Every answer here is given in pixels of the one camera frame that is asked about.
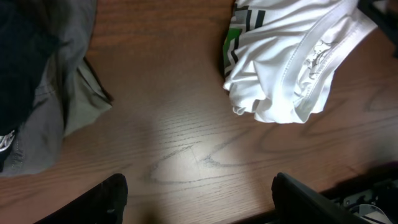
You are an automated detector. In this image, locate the grey folded garment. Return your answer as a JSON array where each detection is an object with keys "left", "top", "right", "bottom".
[{"left": 1, "top": 0, "right": 111, "bottom": 177}]

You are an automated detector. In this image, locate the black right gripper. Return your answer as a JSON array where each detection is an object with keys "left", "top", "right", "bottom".
[{"left": 358, "top": 0, "right": 397, "bottom": 58}]

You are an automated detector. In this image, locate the white t-shirt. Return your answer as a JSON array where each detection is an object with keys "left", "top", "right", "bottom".
[{"left": 223, "top": 0, "right": 376, "bottom": 124}]

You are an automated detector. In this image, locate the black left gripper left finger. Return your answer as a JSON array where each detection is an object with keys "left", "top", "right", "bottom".
[{"left": 35, "top": 174, "right": 128, "bottom": 224}]

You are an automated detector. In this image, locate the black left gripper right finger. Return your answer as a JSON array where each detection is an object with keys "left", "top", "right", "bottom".
[{"left": 271, "top": 172, "right": 367, "bottom": 224}]

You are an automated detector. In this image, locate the black Nike t-shirt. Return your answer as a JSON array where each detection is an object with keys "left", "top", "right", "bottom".
[{"left": 1, "top": 1, "right": 59, "bottom": 170}]

